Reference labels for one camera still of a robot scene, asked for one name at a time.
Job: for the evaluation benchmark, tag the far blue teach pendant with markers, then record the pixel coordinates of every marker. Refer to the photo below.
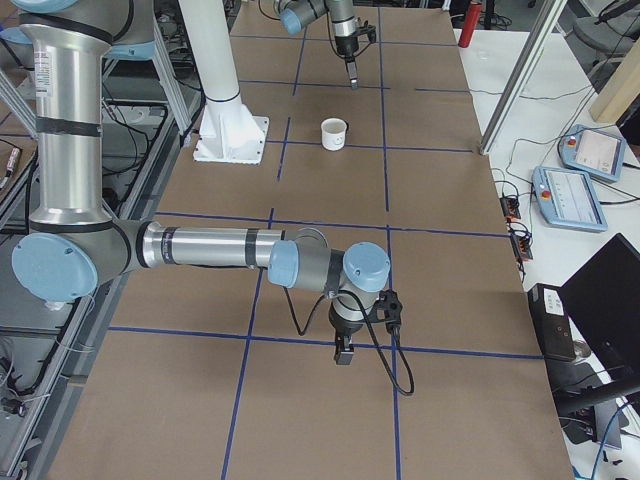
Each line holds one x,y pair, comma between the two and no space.
591,150

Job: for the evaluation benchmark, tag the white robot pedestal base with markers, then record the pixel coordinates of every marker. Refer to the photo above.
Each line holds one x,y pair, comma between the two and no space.
228,132

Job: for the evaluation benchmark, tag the orange black hub far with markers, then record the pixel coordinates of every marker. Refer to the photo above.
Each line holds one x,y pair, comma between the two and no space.
510,207

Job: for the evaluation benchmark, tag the white smiley face mug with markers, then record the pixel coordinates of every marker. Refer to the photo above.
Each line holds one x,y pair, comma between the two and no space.
333,133

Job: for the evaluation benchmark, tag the aluminium frame post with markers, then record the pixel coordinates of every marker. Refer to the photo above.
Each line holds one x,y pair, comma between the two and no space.
522,71

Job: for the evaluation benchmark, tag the near blue teach pendant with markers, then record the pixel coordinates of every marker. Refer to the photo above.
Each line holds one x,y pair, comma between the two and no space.
567,199

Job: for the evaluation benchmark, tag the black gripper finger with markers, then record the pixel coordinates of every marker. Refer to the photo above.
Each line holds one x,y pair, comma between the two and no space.
352,72
344,350

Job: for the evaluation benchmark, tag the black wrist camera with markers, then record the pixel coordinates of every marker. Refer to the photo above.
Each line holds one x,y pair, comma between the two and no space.
387,308
369,31

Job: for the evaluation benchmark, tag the black laptop computer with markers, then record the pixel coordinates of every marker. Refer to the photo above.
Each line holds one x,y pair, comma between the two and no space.
602,300

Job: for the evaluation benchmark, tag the orange black hub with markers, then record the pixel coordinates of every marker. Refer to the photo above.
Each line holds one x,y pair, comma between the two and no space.
510,207
521,244

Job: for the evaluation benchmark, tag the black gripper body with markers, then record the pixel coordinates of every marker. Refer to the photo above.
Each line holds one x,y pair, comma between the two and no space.
346,46
345,330

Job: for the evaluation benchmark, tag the orange black hub near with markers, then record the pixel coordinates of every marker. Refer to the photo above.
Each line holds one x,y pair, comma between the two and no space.
521,244

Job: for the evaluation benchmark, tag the blue teach pendant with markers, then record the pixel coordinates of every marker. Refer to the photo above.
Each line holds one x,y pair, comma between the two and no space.
591,150
567,199

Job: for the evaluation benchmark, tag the red bottle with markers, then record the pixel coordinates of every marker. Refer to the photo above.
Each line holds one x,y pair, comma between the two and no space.
471,19

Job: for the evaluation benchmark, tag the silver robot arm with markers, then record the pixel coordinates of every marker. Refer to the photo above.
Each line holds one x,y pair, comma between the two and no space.
76,245
344,28

